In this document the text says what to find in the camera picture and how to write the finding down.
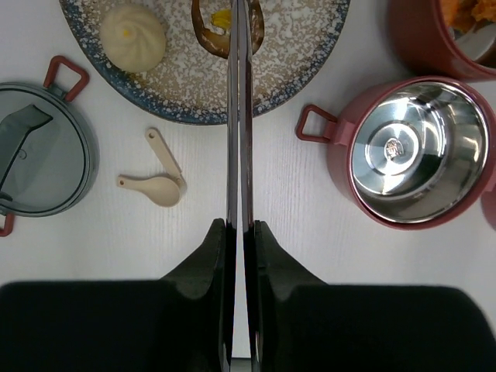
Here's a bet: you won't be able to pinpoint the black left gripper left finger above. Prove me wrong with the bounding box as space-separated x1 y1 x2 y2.
1 219 235 371

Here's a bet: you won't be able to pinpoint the grey glass pot lid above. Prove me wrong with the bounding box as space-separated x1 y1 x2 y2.
1 55 99 237

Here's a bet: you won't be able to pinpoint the brown shrimp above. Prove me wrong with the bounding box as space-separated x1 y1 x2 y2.
191 0 265 60

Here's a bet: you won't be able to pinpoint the dark red lunch container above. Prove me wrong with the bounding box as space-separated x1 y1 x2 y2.
387 1 495 81

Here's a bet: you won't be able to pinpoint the metal tongs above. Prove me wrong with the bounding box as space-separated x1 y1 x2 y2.
227 1 261 371

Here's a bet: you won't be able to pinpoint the pink lunch container with handle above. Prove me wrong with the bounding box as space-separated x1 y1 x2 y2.
480 187 496 230

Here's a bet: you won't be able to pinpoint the speckled ceramic plate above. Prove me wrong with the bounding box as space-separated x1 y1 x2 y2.
60 1 350 125

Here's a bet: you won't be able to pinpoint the orange shredded food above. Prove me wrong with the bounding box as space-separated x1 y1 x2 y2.
439 0 495 33

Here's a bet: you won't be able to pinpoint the white steamed bun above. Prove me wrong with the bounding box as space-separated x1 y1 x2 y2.
99 3 166 73

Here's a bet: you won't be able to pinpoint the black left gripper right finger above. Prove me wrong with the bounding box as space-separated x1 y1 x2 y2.
247 221 495 371

